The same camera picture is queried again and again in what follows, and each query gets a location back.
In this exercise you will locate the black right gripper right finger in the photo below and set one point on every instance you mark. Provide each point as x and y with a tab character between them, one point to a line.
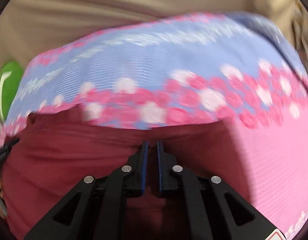
212	208

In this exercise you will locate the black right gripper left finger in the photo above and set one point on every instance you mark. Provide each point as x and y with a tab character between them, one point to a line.
95	207

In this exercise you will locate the maroon puffer jacket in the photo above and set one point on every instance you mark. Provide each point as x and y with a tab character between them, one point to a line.
56	151

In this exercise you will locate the green round pillow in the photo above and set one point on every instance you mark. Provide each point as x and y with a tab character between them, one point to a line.
10	78

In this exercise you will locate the pink blue floral bedsheet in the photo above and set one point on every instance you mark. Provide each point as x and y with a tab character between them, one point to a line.
193	69

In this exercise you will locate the beige fabric headboard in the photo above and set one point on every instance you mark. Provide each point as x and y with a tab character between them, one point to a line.
30	27

